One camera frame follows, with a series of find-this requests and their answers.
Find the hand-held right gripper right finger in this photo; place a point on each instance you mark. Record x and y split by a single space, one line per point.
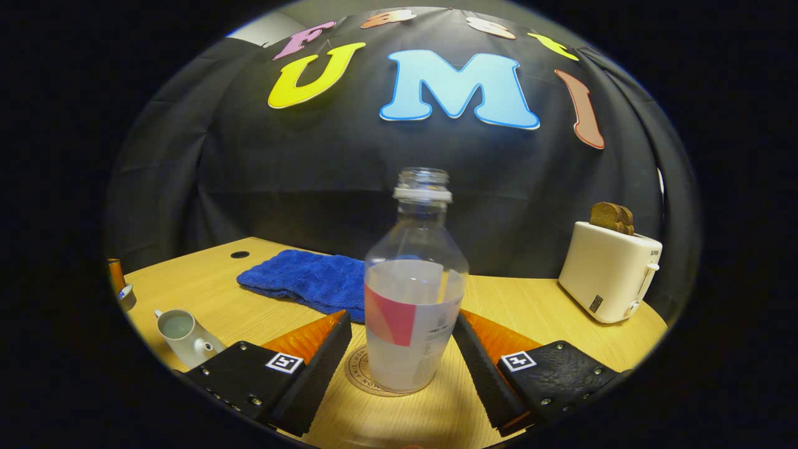
483 380

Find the black backdrop cloth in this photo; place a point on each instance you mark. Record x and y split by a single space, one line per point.
374 168

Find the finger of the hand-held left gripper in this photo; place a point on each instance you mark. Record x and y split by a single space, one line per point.
116 274

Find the round wooden coaster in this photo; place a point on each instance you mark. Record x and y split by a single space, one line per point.
357 374

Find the white toaster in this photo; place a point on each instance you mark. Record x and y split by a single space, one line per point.
605 274

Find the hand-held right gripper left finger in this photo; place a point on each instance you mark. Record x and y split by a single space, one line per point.
324 374

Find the blue folded towel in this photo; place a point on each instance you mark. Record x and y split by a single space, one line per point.
299 277

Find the white ceramic teacup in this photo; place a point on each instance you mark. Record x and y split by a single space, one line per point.
187 340

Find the clear plastic water bottle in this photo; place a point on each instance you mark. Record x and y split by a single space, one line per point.
405 349

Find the brown toast slice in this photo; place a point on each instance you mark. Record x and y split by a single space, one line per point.
605 217
629 221

